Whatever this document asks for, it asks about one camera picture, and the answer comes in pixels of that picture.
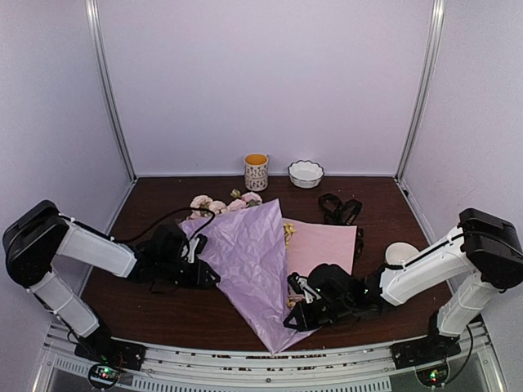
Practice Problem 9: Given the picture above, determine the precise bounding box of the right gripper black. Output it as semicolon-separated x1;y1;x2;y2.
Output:
284;297;352;334

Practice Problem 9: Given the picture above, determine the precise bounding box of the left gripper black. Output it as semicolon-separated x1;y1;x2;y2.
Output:
158;256;220;288

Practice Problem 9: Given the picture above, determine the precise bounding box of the fake flower bunch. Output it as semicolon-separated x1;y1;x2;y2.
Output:
283;222;297;248

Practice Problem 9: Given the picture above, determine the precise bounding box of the purple wrapping paper sheet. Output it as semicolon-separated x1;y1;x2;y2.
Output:
179;198;359;355

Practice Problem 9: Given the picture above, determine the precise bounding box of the black printed ribbon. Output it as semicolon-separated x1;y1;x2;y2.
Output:
318;194;367;258

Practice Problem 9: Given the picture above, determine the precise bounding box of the pink carnation stem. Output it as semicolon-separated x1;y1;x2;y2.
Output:
226;189;263;212

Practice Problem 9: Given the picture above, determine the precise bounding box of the pale pink rose stem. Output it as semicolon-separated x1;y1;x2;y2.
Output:
190;194;227;217

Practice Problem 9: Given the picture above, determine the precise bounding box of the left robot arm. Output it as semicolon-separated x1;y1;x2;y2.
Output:
2;200;221;363

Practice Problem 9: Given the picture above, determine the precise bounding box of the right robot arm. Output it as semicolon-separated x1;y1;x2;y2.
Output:
283;208;522;361

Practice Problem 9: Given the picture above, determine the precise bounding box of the plain white bowl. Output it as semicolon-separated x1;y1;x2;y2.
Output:
385;242;419;266

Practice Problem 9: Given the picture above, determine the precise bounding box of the left green circuit board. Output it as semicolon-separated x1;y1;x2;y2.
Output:
87;363;121;390

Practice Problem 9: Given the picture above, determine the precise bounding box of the green circuit board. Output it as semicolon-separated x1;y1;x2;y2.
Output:
416;364;449;389
87;363;121;390

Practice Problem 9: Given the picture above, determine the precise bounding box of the patterned cup with orange inside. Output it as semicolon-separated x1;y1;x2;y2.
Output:
244;154;269;192

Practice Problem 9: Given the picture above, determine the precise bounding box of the white scalloped bowl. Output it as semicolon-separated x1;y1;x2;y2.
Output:
288;160;324;189

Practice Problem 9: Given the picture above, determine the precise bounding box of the right green circuit board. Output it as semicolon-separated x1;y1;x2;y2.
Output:
416;364;449;389

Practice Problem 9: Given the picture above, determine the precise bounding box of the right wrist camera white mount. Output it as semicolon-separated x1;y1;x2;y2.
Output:
287;272;320;307

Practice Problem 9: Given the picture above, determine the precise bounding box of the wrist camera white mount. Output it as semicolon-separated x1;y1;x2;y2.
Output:
182;234;208;264
287;272;320;307

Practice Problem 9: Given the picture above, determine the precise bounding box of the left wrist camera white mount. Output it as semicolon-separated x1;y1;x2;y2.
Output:
182;234;208;264

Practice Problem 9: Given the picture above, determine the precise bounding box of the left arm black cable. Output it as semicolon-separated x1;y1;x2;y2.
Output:
122;207;217;246

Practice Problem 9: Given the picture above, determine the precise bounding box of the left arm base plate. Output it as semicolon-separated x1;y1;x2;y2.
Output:
74;341;146;371

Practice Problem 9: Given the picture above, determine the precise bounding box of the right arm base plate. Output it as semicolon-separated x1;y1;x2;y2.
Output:
390;336;462;369

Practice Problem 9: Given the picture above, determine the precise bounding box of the front aluminium rail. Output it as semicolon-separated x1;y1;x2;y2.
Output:
38;326;498;392

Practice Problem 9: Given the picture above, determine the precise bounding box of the left aluminium frame post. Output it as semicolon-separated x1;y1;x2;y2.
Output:
85;0;137;183

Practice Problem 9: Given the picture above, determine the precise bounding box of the aluminium frame post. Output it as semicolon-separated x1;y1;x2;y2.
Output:
395;0;446;183
85;0;137;183

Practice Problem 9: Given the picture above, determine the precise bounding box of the right aluminium frame post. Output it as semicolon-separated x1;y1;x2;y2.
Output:
395;0;446;183

